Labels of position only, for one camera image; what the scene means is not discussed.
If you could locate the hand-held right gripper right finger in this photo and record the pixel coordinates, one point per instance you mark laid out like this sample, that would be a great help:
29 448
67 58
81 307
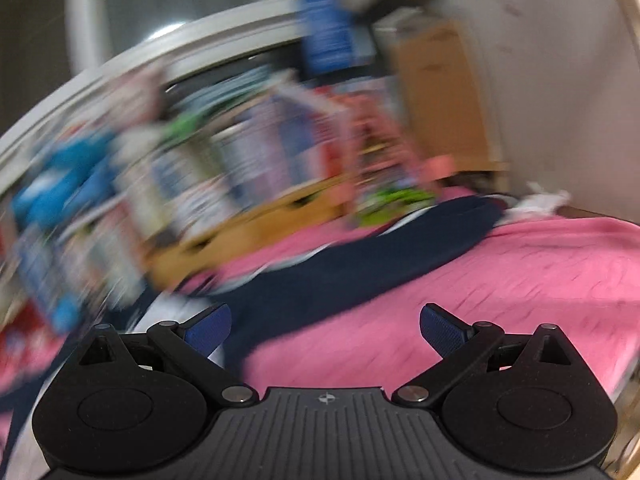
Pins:
440 327

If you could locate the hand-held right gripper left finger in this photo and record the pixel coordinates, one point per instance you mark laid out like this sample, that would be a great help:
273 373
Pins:
210 330

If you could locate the white navy jacket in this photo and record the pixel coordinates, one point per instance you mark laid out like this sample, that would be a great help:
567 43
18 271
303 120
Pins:
375 260

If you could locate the pink printed blanket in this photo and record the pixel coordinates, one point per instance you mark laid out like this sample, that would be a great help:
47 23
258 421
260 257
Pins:
500 285

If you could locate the wooden drawer organizer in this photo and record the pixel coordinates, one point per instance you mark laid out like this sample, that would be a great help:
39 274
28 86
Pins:
250 230

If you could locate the crumpled white plastic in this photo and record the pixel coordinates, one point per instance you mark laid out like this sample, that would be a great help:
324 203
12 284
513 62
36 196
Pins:
537 205

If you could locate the pink triangular toy house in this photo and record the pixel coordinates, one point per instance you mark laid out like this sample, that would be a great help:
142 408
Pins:
395 175

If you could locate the large blue whale plush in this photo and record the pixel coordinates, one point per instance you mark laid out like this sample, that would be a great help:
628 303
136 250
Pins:
65 180

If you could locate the brown cardboard box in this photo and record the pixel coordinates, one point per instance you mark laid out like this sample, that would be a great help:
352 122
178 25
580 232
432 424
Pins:
445 100

